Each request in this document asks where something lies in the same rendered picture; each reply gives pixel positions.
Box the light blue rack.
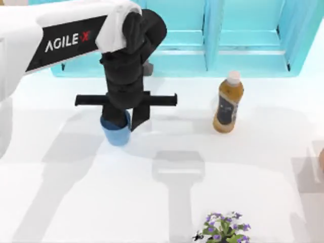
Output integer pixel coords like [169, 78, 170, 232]
[51, 0, 324, 78]

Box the brown bottle with white cap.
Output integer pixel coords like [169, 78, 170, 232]
[212, 70, 246, 134]

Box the brown rounded object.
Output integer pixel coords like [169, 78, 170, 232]
[318, 147, 324, 176]

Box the pale grey rounded box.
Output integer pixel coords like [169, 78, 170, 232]
[144, 60, 154, 76]

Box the purple flowering plant pot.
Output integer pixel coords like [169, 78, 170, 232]
[191, 211, 253, 243]

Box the blue cup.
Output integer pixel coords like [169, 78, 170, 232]
[99, 110, 132, 147]

